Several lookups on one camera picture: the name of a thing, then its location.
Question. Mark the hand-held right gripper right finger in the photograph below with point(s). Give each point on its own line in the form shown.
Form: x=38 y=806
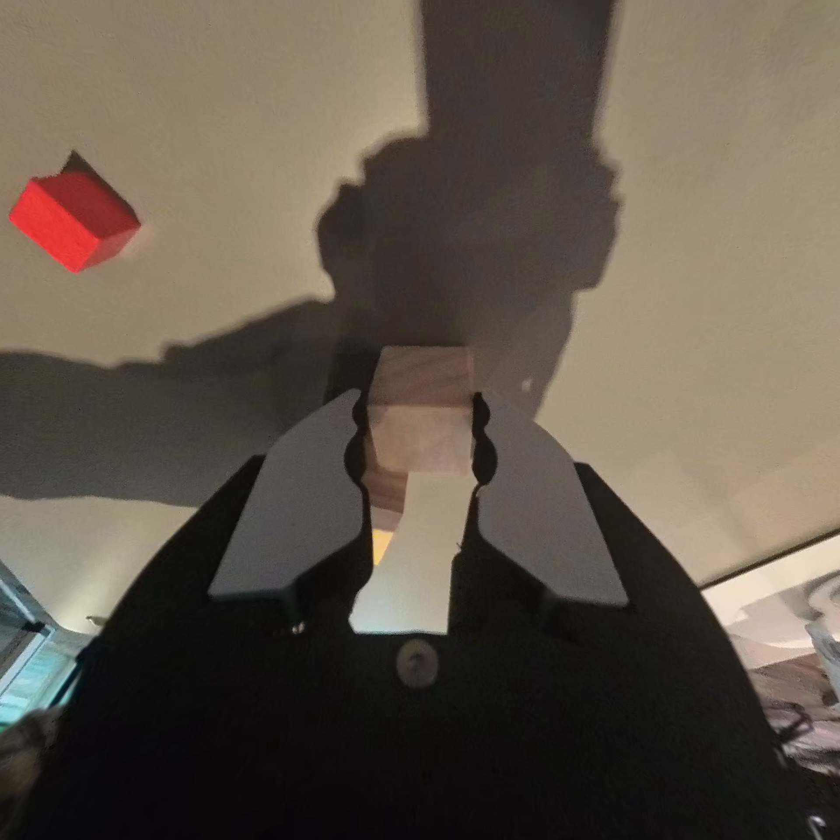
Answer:
x=551 y=518

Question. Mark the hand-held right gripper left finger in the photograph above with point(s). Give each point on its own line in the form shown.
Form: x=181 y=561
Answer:
x=289 y=512

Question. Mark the medium plain wooden cube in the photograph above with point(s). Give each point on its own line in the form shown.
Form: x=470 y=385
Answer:
x=420 y=420

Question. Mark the red wooden cube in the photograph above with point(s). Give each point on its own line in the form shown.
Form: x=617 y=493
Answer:
x=72 y=216

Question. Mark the brown patterned rug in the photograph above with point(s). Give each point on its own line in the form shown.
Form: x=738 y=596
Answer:
x=787 y=682

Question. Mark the pale teal panel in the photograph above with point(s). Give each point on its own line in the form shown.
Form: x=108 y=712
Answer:
x=33 y=663

